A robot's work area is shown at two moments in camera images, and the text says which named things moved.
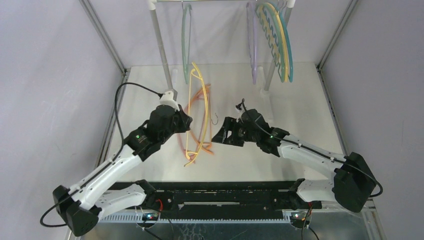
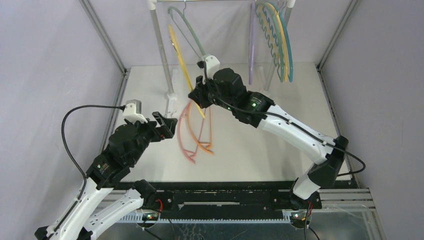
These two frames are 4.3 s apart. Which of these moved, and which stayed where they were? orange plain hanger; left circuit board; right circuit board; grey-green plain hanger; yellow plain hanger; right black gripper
Moved: yellow plain hanger; grey-green plain hanger; right black gripper
Stayed: orange plain hanger; right circuit board; left circuit board
